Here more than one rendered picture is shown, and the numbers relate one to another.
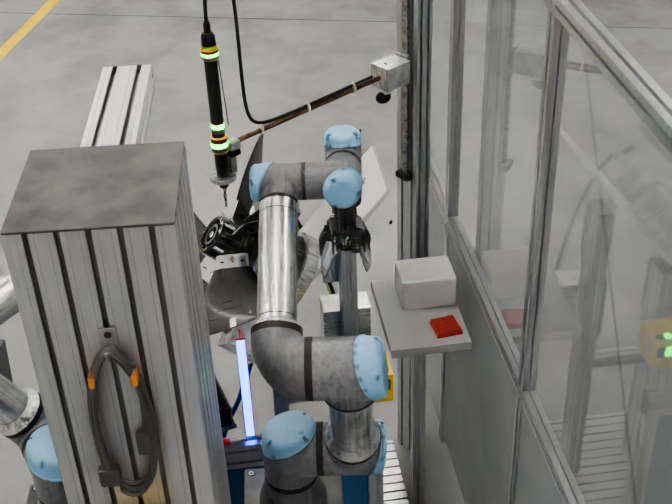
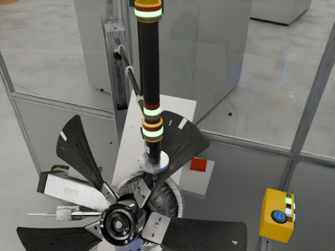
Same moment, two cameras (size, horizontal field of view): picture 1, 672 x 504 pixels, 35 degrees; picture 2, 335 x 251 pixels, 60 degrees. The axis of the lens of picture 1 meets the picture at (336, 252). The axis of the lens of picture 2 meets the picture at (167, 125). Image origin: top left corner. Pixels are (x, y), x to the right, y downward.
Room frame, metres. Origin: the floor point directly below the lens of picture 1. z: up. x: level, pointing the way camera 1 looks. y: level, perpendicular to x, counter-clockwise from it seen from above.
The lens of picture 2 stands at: (2.15, 0.72, 1.94)
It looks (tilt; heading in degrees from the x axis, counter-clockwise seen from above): 37 degrees down; 296
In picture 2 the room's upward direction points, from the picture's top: straight up
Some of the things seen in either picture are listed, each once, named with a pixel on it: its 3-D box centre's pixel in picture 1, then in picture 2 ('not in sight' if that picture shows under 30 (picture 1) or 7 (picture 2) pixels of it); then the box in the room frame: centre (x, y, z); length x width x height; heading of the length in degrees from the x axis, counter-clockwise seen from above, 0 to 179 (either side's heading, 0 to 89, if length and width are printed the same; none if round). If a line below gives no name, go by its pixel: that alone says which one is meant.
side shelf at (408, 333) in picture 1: (419, 313); (175, 170); (2.57, -0.25, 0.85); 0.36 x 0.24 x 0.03; 7
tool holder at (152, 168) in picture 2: (224, 160); (152, 144); (2.40, 0.28, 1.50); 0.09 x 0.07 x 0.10; 132
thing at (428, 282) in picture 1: (424, 279); not in sight; (2.65, -0.27, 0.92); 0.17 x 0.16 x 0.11; 97
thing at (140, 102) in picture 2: (309, 108); (129, 71); (2.60, 0.06, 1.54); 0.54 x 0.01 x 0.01; 132
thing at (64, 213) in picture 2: not in sight; (66, 214); (2.74, 0.32, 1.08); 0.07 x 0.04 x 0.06; 17
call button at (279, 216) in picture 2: not in sight; (279, 216); (2.07, 0.00, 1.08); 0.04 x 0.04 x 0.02
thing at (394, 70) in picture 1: (392, 72); (115, 35); (2.81, -0.18, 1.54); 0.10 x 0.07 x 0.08; 132
